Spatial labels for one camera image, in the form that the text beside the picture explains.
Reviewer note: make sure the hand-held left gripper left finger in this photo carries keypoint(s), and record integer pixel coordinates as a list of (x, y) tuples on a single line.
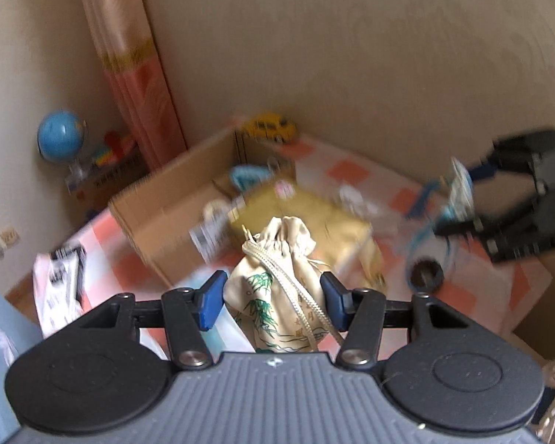
[(210, 303)]

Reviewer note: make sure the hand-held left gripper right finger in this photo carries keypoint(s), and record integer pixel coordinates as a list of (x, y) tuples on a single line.
[(330, 299)]

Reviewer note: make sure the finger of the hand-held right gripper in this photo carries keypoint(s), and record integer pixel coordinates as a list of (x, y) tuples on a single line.
[(508, 236), (518, 155)]

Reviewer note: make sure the white knotted cloth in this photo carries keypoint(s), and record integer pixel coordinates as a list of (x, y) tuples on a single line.
[(354, 199)]

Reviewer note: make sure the brown cardboard box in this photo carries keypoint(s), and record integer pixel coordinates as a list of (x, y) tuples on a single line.
[(166, 208)]

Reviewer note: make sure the flat golden gift box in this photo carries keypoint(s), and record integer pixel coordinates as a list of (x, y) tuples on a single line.
[(305, 212)]

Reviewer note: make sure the light blue cloth piece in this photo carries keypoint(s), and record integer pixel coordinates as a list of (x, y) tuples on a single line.
[(247, 175)]

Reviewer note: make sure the small black white box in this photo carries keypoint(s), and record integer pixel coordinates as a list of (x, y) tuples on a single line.
[(67, 263)]

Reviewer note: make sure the dark printed box under globe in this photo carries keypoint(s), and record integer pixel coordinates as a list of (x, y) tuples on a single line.
[(111, 175)]

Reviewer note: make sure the yellow toy car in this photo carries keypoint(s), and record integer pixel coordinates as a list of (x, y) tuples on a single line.
[(270, 127)]

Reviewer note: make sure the colourful toy blocks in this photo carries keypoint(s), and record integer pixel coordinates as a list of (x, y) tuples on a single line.
[(113, 148)]

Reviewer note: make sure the blue printed bed sheet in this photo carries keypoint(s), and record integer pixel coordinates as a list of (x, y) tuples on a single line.
[(0, 347)]

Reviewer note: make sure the blue desk globe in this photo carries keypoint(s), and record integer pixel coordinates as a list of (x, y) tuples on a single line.
[(58, 134)]

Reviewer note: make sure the rolled pink mat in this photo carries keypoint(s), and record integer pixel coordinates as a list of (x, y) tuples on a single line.
[(129, 64)]

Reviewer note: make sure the white wall socket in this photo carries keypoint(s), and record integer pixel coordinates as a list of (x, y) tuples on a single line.
[(4, 239)]

